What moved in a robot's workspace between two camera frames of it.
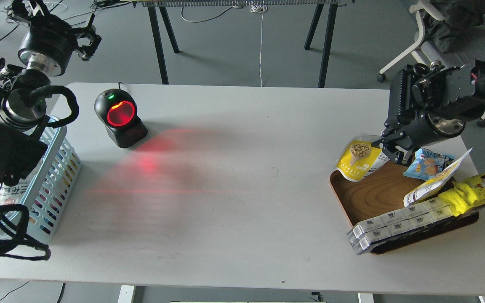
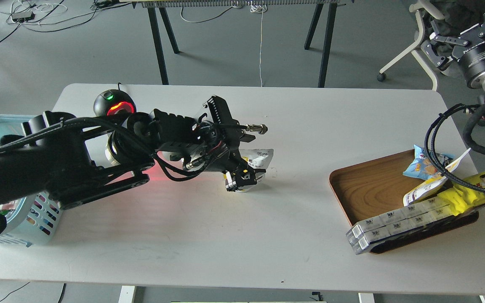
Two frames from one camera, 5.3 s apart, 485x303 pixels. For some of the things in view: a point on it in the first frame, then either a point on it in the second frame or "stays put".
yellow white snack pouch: [356, 156] → [259, 158]
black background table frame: [326, 19] stays put
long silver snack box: [364, 234] stays put
